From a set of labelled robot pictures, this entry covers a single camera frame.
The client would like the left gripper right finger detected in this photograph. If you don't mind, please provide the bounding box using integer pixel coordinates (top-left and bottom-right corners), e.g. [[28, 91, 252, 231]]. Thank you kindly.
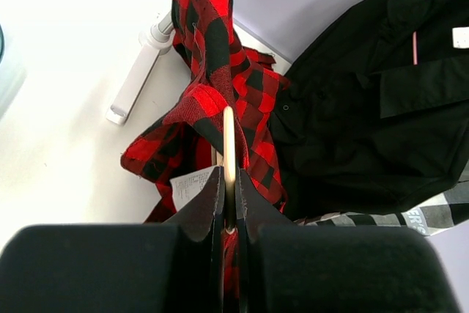
[[235, 170, 458, 312]]

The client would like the white black plaid shirt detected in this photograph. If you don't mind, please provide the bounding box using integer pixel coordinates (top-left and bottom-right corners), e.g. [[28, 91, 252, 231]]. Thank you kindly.
[[296, 180, 468, 237]]

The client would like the teal plastic bin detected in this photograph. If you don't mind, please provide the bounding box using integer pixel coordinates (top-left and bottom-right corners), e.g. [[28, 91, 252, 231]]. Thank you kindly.
[[0, 22, 27, 118]]

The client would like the red black plaid shirt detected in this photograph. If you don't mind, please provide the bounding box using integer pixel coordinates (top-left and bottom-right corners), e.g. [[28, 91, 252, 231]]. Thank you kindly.
[[121, 0, 287, 312]]

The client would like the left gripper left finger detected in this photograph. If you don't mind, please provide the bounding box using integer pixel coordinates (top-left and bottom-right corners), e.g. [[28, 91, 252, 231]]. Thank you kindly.
[[1, 167, 225, 312]]

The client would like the wooden hanger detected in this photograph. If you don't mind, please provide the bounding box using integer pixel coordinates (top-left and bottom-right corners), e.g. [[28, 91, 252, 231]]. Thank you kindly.
[[212, 106, 237, 234]]

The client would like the white metal clothes rack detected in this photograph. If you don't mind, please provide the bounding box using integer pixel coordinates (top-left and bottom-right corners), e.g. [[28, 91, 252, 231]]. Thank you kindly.
[[106, 12, 174, 125]]

